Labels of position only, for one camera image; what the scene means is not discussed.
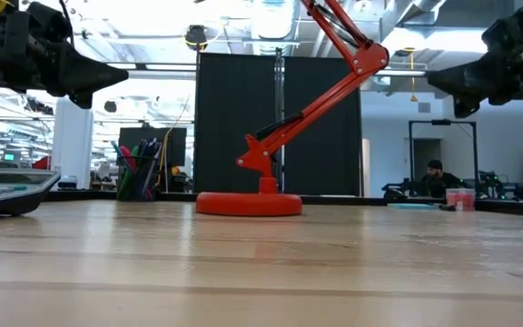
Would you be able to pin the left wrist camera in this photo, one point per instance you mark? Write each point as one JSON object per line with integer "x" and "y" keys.
{"x": 50, "y": 20}

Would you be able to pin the silver desk calculator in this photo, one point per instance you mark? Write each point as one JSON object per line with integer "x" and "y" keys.
{"x": 7, "y": 200}

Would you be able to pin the red pen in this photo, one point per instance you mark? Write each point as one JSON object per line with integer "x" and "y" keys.
{"x": 127, "y": 158}

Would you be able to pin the white round column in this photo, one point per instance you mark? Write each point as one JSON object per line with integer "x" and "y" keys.
{"x": 73, "y": 145}

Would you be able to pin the pink plastic cup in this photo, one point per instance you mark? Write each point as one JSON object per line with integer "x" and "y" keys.
{"x": 460, "y": 200}

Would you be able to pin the black metal stand frame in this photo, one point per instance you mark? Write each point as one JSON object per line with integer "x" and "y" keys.
{"x": 443, "y": 122}

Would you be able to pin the red articulated desk lamp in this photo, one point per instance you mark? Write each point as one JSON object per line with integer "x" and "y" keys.
{"x": 248, "y": 204}

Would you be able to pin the black robot equipment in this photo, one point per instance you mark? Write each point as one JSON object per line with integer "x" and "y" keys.
{"x": 397, "y": 191}

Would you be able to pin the black ceiling dome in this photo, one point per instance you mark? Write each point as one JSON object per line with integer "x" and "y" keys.
{"x": 196, "y": 37}

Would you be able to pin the blue sticky notepad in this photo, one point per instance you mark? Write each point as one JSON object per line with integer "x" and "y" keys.
{"x": 409, "y": 206}

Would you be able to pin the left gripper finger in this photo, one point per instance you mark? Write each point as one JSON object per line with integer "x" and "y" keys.
{"x": 84, "y": 75}

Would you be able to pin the yellow hanging pendant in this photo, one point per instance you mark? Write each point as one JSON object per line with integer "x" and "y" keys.
{"x": 413, "y": 96}

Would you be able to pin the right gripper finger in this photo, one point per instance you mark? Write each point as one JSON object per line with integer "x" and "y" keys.
{"x": 466, "y": 84}

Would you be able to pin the black pen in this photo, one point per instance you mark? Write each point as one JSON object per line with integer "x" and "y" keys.
{"x": 447, "y": 208}

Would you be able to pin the black partition panel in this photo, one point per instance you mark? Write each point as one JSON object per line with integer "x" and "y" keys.
{"x": 225, "y": 113}

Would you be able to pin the green pen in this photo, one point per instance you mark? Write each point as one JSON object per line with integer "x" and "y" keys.
{"x": 133, "y": 152}

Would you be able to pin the black screen panel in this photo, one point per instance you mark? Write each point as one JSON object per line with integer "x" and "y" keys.
{"x": 175, "y": 145}

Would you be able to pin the blue pen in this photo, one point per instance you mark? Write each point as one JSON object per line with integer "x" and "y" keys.
{"x": 117, "y": 152}

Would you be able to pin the person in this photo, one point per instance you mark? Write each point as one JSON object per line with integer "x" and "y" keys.
{"x": 438, "y": 179}

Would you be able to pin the black mesh pen cup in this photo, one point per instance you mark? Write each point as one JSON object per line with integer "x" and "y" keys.
{"x": 141, "y": 181}

